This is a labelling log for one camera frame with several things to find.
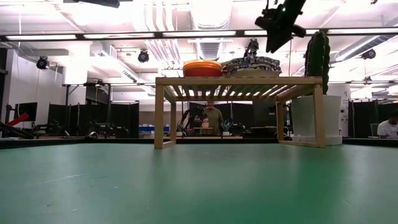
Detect white plant pot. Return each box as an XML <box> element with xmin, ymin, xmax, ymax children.
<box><xmin>291</xmin><ymin>95</ymin><xmax>343</xmax><ymax>146</ymax></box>

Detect slatted wooden shelf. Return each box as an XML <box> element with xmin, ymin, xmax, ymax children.
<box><xmin>154</xmin><ymin>76</ymin><xmax>326</xmax><ymax>149</ymax></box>

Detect green table mat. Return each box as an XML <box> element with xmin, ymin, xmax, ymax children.
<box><xmin>0</xmin><ymin>142</ymin><xmax>398</xmax><ymax>224</ymax></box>

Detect blue storage bins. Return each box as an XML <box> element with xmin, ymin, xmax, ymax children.
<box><xmin>139</xmin><ymin>124</ymin><xmax>170</xmax><ymax>133</ymax></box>

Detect black overhead bar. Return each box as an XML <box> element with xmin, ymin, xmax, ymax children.
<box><xmin>63</xmin><ymin>0</ymin><xmax>121</xmax><ymax>9</ymax></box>

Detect green cactus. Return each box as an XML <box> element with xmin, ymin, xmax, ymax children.
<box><xmin>303</xmin><ymin>30</ymin><xmax>331</xmax><ymax>96</ymax></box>

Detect red bar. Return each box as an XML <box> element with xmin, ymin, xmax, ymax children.
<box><xmin>6</xmin><ymin>112</ymin><xmax>30</xmax><ymax>128</ymax></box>

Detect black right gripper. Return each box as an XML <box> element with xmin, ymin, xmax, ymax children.
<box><xmin>255</xmin><ymin>0</ymin><xmax>307</xmax><ymax>54</ymax></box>

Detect person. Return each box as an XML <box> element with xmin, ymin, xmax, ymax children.
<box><xmin>194</xmin><ymin>100</ymin><xmax>224</xmax><ymax>137</ymax></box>
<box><xmin>376</xmin><ymin>116</ymin><xmax>398</xmax><ymax>140</ymax></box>

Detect blue patterned paper bowl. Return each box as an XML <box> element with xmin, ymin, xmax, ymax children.
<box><xmin>223</xmin><ymin>65</ymin><xmax>282</xmax><ymax>72</ymax></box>
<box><xmin>222</xmin><ymin>60</ymin><xmax>282</xmax><ymax>68</ymax></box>
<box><xmin>224</xmin><ymin>55</ymin><xmax>280</xmax><ymax>64</ymax></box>

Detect silver ceiling air duct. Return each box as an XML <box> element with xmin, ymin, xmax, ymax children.
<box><xmin>189</xmin><ymin>0</ymin><xmax>234</xmax><ymax>60</ymax></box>

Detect dark hanging ceiling device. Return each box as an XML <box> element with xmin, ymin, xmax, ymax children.
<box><xmin>244</xmin><ymin>38</ymin><xmax>261</xmax><ymax>58</ymax></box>

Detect black room divider panel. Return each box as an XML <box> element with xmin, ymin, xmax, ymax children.
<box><xmin>348</xmin><ymin>100</ymin><xmax>398</xmax><ymax>138</ymax></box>
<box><xmin>47</xmin><ymin>101</ymin><xmax>141</xmax><ymax>138</ymax></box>
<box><xmin>188</xmin><ymin>101</ymin><xmax>293</xmax><ymax>137</ymax></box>

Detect black ceiling spotlight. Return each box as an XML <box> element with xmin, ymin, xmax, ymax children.
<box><xmin>361</xmin><ymin>49</ymin><xmax>377</xmax><ymax>61</ymax></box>
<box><xmin>137</xmin><ymin>49</ymin><xmax>150</xmax><ymax>64</ymax></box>
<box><xmin>35</xmin><ymin>55</ymin><xmax>51</xmax><ymax>71</ymax></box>

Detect black background monitor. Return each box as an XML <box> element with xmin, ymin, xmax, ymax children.
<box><xmin>14</xmin><ymin>101</ymin><xmax>39</xmax><ymax>123</ymax></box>

